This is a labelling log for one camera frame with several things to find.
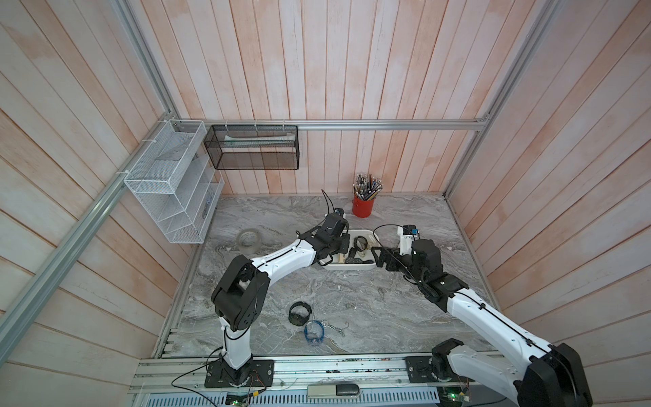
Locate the black square smartwatch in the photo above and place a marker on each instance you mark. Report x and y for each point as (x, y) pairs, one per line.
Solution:
(361, 243)

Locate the white wire mesh shelf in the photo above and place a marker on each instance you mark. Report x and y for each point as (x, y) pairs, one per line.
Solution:
(174, 181)

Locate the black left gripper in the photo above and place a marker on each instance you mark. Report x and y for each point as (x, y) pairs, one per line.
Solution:
(344, 247)

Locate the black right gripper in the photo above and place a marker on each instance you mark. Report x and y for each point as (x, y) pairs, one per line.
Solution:
(395, 255)

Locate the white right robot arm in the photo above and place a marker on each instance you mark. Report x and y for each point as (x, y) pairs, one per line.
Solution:
(531, 370)

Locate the blue transparent watch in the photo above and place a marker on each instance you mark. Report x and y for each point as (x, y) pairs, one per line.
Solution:
(314, 333)

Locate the red pen cup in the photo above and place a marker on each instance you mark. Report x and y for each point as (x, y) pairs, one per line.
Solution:
(362, 208)

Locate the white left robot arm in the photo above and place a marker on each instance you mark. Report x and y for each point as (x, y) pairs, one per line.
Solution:
(239, 298)

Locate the black strap watch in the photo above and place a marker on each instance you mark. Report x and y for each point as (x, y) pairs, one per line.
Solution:
(351, 256)

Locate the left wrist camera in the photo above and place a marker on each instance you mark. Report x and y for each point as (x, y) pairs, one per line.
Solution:
(335, 223)

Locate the white storage box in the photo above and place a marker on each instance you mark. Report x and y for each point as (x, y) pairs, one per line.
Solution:
(359, 255)

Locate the grey remote device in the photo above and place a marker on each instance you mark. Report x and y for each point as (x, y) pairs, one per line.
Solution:
(333, 391)

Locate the clear tape roll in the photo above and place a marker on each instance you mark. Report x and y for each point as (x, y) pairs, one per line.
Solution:
(249, 241)

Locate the black mesh basket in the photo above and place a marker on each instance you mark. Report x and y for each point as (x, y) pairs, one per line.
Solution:
(253, 147)

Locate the pens in cup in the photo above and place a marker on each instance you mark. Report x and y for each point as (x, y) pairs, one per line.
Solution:
(366, 186)

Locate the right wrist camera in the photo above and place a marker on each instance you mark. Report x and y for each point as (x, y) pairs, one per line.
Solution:
(407, 235)

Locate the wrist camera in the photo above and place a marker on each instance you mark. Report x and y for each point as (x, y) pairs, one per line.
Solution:
(407, 235)
(335, 223)

